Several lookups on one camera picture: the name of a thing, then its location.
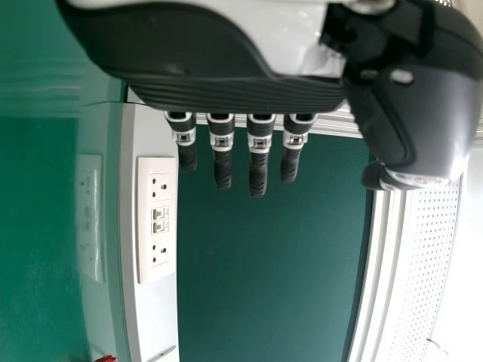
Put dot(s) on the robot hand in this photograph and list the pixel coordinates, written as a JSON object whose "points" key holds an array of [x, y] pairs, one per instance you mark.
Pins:
{"points": [[226, 45]]}

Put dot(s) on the white socket strip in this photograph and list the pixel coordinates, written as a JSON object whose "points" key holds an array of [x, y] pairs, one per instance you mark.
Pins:
{"points": [[164, 264]]}

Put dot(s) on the red biscuit packet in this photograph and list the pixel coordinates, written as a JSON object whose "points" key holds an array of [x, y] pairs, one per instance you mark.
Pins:
{"points": [[107, 358]]}

